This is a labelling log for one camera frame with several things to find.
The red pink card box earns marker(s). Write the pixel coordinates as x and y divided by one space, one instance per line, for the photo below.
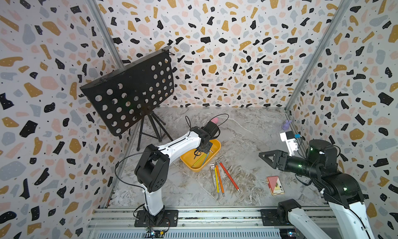
275 185

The yellow hex key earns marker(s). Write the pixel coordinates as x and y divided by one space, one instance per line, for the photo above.
214 176

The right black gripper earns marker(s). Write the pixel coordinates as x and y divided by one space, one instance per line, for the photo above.
280 159

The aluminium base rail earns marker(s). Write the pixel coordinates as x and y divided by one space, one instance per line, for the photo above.
245 222

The black perforated music stand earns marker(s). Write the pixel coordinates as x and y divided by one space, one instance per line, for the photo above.
130 94

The small purple toy figure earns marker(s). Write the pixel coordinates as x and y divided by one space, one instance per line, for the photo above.
286 125

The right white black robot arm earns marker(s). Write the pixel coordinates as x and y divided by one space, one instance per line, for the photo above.
341 191

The yellow plastic storage box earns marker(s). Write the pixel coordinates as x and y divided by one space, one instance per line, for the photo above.
188 158

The orange hex key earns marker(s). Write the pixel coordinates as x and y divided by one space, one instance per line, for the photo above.
219 180

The pink cylindrical flashlight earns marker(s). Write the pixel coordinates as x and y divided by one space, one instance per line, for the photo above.
215 120

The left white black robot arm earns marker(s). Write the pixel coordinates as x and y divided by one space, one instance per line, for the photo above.
153 167

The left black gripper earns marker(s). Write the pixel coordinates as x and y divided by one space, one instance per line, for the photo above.
208 149

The red hex key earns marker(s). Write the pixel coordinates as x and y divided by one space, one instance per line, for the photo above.
229 176

